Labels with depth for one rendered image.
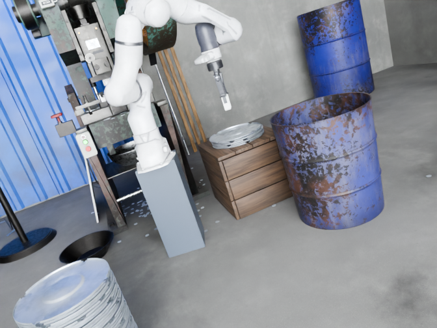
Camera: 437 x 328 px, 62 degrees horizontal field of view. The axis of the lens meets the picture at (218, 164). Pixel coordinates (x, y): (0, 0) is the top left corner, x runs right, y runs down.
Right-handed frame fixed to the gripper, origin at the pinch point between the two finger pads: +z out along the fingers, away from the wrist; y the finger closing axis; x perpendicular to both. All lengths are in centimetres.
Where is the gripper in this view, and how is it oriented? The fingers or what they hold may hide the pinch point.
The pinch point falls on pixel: (226, 102)
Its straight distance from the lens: 177.9
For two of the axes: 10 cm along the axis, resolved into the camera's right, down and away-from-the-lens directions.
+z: 3.0, 9.0, 3.1
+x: -9.5, 2.6, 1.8
